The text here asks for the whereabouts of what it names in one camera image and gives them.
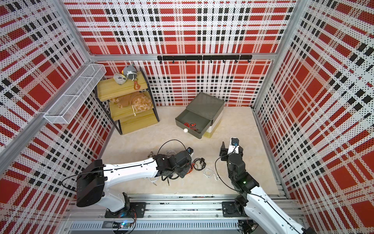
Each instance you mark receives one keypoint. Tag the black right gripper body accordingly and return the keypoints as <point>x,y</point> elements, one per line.
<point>231,176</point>

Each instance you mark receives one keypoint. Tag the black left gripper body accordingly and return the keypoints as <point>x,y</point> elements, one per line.
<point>179,171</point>

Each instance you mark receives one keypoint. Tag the white drawer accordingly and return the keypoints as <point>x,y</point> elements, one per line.
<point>218,120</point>

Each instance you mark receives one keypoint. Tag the red earphones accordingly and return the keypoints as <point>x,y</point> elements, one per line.
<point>192,167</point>
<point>191,126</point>

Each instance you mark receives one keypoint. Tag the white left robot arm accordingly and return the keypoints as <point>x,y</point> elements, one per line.
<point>94,184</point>

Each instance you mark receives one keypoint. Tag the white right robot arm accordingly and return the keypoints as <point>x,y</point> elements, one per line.
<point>252,200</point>

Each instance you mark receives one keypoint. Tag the black earphones centre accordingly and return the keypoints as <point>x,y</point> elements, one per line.
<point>169,178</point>

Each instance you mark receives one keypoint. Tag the black earphones right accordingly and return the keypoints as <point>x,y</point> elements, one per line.
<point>200,164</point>

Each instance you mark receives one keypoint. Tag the white earphones top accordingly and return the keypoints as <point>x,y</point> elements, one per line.
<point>170,153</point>

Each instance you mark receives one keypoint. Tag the white earphones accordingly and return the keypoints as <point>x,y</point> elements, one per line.
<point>170,153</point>
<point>153,180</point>
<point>209,173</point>

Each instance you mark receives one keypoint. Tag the white earphones right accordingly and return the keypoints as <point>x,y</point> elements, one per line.
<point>209,173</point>

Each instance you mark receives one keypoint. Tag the yellow bottom drawer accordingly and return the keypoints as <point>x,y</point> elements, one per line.
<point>211,133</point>

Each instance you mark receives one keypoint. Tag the white earphones left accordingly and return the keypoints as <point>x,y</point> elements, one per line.
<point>153,180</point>

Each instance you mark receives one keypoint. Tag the three-tier plastic drawer cabinet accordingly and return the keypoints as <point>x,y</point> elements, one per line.
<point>201,114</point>

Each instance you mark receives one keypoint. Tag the brown plush toy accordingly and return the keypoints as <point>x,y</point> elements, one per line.
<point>138,101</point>

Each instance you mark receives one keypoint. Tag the wooden three-tier shelf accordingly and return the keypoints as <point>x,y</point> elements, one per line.
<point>126,120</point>

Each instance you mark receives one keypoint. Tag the green circuit board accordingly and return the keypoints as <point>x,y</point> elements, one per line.
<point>121,225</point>

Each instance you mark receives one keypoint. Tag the orange carabiner clip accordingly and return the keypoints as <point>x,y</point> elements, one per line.
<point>136,85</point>

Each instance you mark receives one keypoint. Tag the white grey plush toy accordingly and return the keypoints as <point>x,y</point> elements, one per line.
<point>120,79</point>

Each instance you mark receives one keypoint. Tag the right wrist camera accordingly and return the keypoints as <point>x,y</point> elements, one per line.
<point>234,146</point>

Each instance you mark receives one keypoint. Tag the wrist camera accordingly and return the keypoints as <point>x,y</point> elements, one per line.
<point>190,151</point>
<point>234,146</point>

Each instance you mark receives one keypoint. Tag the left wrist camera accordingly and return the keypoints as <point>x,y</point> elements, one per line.
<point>190,151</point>

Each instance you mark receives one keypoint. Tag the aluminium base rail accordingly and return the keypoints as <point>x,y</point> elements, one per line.
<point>162,213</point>

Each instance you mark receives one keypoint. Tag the black wall hook rail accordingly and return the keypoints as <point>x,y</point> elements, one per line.
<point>204,57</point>

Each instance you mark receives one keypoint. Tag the white wire mesh basket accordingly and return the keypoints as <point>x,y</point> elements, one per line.
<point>66,107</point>

